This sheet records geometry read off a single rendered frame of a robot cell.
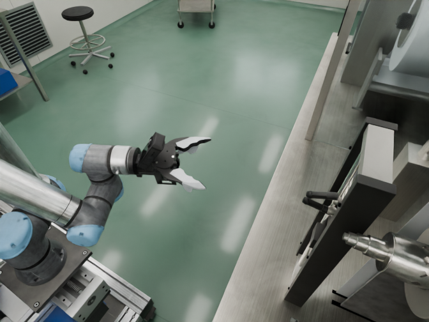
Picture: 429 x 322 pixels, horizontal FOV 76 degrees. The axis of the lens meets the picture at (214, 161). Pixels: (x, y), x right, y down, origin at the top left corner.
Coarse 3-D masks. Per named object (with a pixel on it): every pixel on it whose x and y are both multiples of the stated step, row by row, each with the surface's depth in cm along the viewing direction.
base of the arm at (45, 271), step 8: (48, 248) 86; (56, 248) 90; (64, 248) 96; (48, 256) 86; (56, 256) 89; (64, 256) 93; (40, 264) 84; (48, 264) 86; (56, 264) 89; (16, 272) 85; (24, 272) 83; (32, 272) 84; (40, 272) 85; (48, 272) 87; (56, 272) 89; (24, 280) 86; (32, 280) 86; (40, 280) 86; (48, 280) 88
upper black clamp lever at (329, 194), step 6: (306, 192) 46; (312, 192) 46; (318, 192) 45; (324, 192) 45; (330, 192) 44; (336, 192) 44; (318, 198) 45; (324, 198) 44; (330, 198) 44; (336, 198) 43
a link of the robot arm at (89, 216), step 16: (0, 160) 58; (0, 176) 56; (16, 176) 58; (32, 176) 61; (0, 192) 56; (16, 192) 58; (32, 192) 59; (48, 192) 61; (64, 192) 65; (32, 208) 60; (48, 208) 61; (64, 208) 63; (80, 208) 66; (96, 208) 69; (64, 224) 64; (80, 224) 65; (96, 224) 67; (80, 240) 65; (96, 240) 66
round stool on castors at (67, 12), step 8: (72, 8) 308; (80, 8) 308; (88, 8) 308; (64, 16) 296; (72, 16) 293; (80, 16) 295; (88, 16) 300; (80, 24) 312; (72, 40) 330; (88, 40) 327; (104, 40) 330; (72, 48) 319; (80, 48) 317; (88, 48) 333; (104, 48) 349; (72, 56) 337; (80, 56) 338; (88, 56) 334; (96, 56) 337; (104, 56) 334; (112, 56) 360; (72, 64) 343; (80, 64) 322
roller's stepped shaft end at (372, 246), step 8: (352, 240) 42; (360, 240) 42; (368, 240) 42; (376, 240) 41; (384, 240) 42; (360, 248) 42; (368, 248) 41; (376, 248) 41; (384, 248) 40; (368, 256) 42; (376, 256) 41; (384, 256) 40
